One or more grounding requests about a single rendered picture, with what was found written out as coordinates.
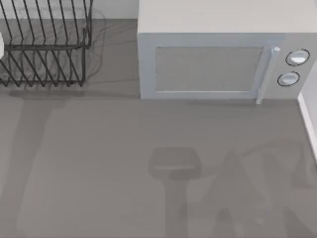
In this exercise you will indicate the microwave oven door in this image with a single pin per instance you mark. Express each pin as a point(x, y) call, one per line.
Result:
point(208, 69)

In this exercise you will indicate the pale microwave oven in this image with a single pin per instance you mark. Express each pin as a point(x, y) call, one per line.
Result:
point(223, 22)

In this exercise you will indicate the round microwave knob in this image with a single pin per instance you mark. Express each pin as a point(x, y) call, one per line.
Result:
point(288, 78)
point(297, 57)

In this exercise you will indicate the white plate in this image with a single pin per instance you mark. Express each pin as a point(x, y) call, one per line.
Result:
point(1, 45)

